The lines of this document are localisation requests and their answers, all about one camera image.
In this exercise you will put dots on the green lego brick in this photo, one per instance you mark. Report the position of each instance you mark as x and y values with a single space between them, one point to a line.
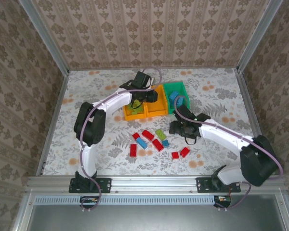
130 106
136 111
160 134
141 108

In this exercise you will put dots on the small blue lego brick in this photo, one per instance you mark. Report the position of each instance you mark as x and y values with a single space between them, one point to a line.
165 143

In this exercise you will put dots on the small red lego brick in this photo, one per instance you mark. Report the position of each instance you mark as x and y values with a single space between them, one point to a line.
175 155
136 136

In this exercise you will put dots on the light blue lego brick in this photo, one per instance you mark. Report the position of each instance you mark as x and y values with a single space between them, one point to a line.
142 143

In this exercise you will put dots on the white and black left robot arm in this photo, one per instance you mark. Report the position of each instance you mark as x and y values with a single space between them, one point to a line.
118 99

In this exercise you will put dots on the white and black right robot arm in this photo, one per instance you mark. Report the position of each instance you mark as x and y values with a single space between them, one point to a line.
219 134

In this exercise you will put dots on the orange plastic bin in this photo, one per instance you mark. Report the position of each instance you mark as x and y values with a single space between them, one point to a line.
135 117
156 108

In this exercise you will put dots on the green plastic bin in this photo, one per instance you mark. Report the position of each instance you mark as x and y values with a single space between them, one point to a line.
180 86

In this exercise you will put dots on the floral table cover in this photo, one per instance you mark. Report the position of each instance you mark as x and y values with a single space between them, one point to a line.
98 79

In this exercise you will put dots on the aluminium front beam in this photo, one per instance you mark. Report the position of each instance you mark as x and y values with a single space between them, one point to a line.
154 183

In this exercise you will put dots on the small connector board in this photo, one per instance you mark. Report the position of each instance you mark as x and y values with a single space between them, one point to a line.
222 199
89 200

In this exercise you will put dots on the grey metal sheet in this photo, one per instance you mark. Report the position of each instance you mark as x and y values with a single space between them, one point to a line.
154 219

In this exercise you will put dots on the aluminium side rail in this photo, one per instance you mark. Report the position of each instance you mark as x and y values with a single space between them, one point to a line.
251 115
56 113

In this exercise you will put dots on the aluminium frame post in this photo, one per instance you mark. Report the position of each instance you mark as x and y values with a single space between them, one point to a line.
258 36
44 37

